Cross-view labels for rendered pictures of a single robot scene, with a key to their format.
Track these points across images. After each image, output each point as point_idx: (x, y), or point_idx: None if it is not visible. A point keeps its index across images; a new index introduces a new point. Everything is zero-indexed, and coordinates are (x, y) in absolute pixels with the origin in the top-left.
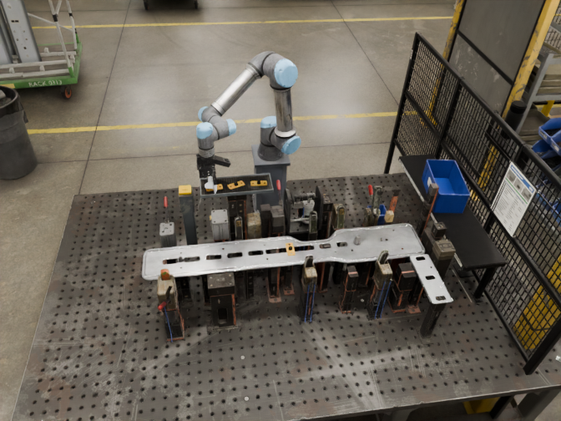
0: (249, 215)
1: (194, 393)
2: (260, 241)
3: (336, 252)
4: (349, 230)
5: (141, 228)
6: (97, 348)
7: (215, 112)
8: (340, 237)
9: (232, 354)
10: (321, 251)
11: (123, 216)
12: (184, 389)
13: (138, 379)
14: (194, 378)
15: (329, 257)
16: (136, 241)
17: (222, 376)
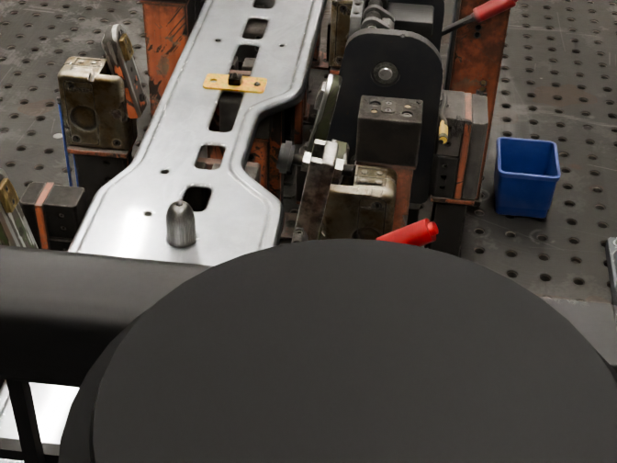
0: None
1: (22, 66)
2: (298, 41)
3: (159, 173)
4: (263, 235)
5: (563, 43)
6: None
7: None
8: (234, 201)
9: None
10: (188, 142)
11: (612, 23)
12: (40, 58)
13: (106, 16)
14: (57, 70)
15: (146, 151)
16: (510, 35)
17: (32, 103)
